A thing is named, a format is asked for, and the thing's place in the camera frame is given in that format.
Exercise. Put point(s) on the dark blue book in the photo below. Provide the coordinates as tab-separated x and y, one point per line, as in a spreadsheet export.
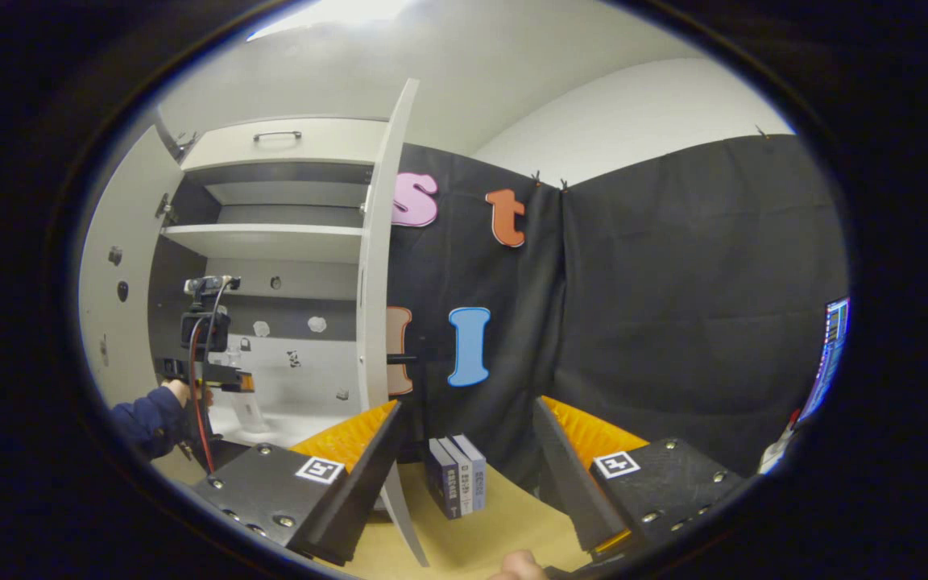
441	475

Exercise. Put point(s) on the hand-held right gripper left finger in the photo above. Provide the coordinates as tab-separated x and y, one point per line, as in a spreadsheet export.
367	475

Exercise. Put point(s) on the white cabinet shelf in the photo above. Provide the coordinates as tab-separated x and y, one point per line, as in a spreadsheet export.
287	193
287	420
271	242

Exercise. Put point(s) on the metal door hinge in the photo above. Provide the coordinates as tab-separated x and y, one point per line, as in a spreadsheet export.
164	208

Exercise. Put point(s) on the white cabinet door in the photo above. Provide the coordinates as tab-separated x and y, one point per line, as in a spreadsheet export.
130	242
374	266

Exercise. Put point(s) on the light blue book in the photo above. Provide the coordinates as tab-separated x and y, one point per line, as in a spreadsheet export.
478	475

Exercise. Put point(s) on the white plastic object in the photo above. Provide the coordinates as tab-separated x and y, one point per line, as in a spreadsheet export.
774	455

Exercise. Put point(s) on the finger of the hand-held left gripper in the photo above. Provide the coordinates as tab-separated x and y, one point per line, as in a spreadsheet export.
226	379

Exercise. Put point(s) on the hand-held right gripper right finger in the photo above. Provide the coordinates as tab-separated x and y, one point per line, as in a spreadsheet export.
565	475

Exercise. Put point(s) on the black backdrop cloth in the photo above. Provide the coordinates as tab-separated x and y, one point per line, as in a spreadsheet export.
512	322
689	306

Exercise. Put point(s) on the clear plastic bottle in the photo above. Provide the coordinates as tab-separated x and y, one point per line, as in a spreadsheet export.
248	411

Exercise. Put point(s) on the computer monitor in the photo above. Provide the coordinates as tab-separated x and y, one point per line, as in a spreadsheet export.
830	354

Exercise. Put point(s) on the white and grey cabinet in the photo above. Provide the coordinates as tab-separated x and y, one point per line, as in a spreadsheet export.
303	278

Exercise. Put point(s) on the grey book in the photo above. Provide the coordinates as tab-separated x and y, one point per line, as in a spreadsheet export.
462	483

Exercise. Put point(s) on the white cabinet drawer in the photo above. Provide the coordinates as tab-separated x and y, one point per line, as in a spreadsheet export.
327	145

